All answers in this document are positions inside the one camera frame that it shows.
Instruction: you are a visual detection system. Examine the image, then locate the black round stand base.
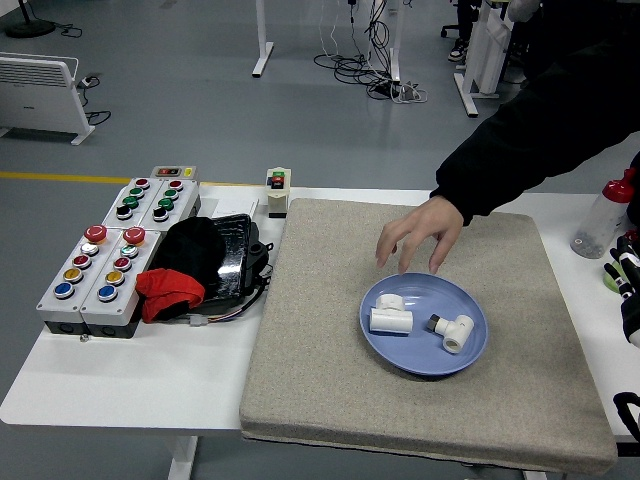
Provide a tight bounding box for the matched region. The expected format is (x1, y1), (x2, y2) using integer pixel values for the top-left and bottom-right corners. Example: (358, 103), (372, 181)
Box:
(4, 0), (57, 39)

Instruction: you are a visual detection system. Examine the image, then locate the black glossy foot pedal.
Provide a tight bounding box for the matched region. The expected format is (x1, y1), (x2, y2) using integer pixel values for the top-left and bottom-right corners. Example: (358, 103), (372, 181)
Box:
(199, 213), (275, 306)

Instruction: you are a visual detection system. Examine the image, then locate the black office chair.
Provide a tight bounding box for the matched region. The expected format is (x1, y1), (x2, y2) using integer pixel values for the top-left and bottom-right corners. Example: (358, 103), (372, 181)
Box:
(522, 0), (624, 86)

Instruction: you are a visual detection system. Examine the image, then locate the white paper sheet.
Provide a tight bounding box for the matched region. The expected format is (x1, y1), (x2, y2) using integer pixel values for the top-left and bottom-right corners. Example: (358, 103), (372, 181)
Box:
(199, 197), (261, 222)

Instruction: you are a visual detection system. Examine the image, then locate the white desk with side panel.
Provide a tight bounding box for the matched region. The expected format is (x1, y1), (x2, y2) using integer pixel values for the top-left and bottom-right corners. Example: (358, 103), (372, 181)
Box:
(453, 0), (516, 119)

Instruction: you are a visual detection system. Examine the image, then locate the grey green-button control box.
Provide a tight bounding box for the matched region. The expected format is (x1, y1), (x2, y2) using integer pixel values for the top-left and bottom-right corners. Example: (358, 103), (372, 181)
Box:
(137, 178), (202, 234)
(101, 177), (164, 231)

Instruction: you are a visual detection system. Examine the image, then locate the blue plastic plate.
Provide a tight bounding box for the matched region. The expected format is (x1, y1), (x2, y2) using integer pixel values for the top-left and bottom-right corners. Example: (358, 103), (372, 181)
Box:
(359, 271), (490, 377)

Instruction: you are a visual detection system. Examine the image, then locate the wire bundle with white connector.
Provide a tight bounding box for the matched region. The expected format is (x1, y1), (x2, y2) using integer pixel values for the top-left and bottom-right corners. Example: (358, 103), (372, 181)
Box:
(187, 279), (274, 329)

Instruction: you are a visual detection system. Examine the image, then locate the small grey switch box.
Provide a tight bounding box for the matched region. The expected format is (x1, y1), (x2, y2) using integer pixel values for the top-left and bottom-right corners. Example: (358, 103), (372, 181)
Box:
(149, 165), (199, 182)

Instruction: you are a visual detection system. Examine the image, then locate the white table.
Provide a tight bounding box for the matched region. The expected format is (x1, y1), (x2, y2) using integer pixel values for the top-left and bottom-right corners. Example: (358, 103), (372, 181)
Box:
(0, 185), (640, 480)

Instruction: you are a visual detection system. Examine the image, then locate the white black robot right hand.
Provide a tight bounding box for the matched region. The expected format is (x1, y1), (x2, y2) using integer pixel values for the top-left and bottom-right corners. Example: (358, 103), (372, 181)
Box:
(603, 234), (640, 348)

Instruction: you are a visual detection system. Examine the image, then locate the black cloth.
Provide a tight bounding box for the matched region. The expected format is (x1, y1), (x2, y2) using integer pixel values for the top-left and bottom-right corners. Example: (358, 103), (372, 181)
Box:
(148, 216), (227, 289)

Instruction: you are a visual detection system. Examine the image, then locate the clear squeeze bottle red cap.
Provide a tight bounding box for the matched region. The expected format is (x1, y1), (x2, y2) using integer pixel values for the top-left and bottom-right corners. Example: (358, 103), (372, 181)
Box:
(571, 167), (637, 260)

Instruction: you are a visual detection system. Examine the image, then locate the red cloth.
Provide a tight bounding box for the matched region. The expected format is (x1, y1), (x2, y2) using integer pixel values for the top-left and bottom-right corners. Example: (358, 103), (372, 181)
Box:
(135, 268), (207, 324)

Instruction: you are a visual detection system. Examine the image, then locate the black heater power cord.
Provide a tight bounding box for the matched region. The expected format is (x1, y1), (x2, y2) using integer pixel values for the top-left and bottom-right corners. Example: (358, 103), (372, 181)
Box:
(77, 73), (113, 127)

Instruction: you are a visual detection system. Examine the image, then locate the person's right hand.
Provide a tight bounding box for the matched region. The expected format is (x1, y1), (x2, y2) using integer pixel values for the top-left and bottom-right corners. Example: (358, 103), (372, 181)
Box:
(374, 194), (466, 276)

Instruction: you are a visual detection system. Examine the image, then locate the grey emergency stop button box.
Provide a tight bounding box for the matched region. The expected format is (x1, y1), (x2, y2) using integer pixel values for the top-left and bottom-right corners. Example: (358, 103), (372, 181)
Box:
(35, 224), (124, 335)
(79, 225), (164, 340)

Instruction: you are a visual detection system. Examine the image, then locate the white pipe fitting metal end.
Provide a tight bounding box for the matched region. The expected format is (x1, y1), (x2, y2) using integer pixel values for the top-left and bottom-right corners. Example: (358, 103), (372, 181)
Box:
(427, 313), (475, 355)

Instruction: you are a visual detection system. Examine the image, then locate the white standing desk frame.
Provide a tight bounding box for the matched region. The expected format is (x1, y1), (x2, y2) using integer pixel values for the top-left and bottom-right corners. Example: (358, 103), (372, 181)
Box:
(251, 0), (404, 84)

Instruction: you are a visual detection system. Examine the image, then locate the seated person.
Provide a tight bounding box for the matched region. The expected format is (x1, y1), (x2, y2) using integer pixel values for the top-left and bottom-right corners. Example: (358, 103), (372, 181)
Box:
(447, 0), (484, 64)

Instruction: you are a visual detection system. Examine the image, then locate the grey-brown fabric mat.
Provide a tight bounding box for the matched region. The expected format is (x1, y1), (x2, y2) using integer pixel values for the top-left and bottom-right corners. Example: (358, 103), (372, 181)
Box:
(238, 197), (620, 476)

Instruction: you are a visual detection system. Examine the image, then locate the cream start-stop switch box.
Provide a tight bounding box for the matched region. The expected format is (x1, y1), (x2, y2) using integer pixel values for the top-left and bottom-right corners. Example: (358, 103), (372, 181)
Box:
(265, 167), (293, 220)

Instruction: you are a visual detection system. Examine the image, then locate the white panel heater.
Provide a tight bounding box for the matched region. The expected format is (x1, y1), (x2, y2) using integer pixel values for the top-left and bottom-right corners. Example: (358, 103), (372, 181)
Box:
(0, 52), (96, 147)

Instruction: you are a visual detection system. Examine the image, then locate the black floor cable tangle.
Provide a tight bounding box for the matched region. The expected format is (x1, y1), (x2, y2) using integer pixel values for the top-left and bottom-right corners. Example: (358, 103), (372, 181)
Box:
(313, 0), (406, 101)

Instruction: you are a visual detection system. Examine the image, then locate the white tee pipe fitting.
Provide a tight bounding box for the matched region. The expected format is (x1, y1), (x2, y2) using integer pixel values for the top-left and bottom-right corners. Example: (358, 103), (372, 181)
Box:
(368, 293), (414, 337)

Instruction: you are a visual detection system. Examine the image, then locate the green translucent roll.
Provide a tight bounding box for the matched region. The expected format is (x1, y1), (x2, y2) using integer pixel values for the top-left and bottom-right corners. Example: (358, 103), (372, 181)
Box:
(603, 260), (626, 295)

